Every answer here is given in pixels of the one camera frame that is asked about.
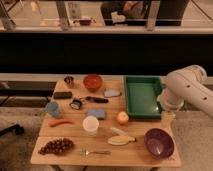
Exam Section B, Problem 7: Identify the blue sponge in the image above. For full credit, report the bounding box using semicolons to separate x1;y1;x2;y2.
87;109;106;120

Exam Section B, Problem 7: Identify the small metal cup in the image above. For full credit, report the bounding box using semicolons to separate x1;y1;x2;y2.
64;76;74;87

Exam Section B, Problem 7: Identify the orange red bowl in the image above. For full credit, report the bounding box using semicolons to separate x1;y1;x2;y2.
83;74;103;92

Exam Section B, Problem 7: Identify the seated person in background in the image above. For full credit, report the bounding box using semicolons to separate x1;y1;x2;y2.
100;0;149;26

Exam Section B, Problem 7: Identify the red bowl in background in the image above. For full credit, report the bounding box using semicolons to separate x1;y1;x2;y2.
79;18;92;26

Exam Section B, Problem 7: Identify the silver fork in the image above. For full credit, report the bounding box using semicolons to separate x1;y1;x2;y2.
80;149;111;156

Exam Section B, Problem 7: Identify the white plastic cup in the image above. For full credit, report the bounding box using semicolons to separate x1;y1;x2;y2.
82;116;99;136

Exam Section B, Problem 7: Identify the green plastic tray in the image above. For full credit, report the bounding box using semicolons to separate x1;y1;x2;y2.
124;76;163;119

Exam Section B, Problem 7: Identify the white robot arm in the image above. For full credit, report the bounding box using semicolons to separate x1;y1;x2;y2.
157;65;213;127

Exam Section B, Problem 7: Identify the blue cup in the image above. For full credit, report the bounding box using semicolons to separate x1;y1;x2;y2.
45;102;60;118

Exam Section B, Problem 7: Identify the black rectangular block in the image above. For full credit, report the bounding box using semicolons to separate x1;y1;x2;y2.
53;92;72;99

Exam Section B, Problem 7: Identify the dark grape bunch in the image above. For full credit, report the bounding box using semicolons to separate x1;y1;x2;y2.
38;138;74;155

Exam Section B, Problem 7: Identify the yellow banana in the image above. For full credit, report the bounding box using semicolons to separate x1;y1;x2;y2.
108;135;136;146

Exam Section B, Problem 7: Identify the orange carrot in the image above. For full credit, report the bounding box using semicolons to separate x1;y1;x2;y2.
48;120;73;127

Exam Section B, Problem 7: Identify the black tape measure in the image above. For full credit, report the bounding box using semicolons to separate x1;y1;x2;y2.
69;98;83;110

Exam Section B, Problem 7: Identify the black handled knife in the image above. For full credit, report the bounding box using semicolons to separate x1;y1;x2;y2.
85;96;109;103

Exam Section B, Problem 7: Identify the purple bowl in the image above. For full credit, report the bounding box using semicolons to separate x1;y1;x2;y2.
144;128;174;159

